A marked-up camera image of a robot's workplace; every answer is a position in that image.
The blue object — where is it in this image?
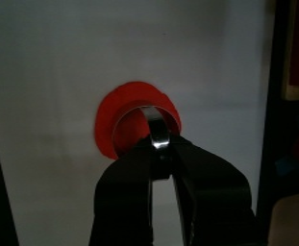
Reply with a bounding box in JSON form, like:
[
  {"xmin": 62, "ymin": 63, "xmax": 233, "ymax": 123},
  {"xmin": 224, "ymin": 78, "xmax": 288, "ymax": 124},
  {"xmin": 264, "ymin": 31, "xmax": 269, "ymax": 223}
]
[{"xmin": 274, "ymin": 155, "xmax": 299, "ymax": 177}]

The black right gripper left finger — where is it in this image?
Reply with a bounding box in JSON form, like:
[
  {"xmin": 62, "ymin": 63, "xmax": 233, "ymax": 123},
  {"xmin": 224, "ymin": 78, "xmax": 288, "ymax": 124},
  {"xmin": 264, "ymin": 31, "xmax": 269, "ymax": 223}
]
[{"xmin": 87, "ymin": 135, "xmax": 154, "ymax": 246}]

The red dough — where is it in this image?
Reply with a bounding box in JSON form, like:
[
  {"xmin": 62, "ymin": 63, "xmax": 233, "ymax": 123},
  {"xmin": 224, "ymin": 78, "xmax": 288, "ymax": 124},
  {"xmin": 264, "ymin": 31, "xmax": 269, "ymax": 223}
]
[{"xmin": 94, "ymin": 81, "xmax": 184, "ymax": 160}]

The white cutting mat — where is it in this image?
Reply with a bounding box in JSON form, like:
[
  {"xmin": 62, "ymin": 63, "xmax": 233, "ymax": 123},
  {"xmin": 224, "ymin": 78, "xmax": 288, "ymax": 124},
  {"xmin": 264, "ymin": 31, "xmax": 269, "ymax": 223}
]
[{"xmin": 0, "ymin": 0, "xmax": 278, "ymax": 246}]

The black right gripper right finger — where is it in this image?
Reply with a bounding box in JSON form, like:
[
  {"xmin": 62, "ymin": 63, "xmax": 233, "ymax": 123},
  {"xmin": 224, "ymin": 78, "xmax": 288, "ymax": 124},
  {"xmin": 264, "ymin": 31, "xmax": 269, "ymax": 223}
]
[{"xmin": 169, "ymin": 134, "xmax": 260, "ymax": 246}]

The round metal dough cutter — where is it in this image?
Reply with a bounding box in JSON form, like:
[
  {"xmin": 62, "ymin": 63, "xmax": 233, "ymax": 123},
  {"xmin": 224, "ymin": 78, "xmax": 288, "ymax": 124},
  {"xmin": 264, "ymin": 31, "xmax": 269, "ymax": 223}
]
[{"xmin": 111, "ymin": 105, "xmax": 184, "ymax": 181}]

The tan wooden surface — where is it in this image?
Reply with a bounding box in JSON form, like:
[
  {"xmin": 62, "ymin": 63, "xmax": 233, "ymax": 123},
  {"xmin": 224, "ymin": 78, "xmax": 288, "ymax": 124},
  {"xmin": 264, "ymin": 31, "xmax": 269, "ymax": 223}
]
[{"xmin": 268, "ymin": 190, "xmax": 299, "ymax": 246}]

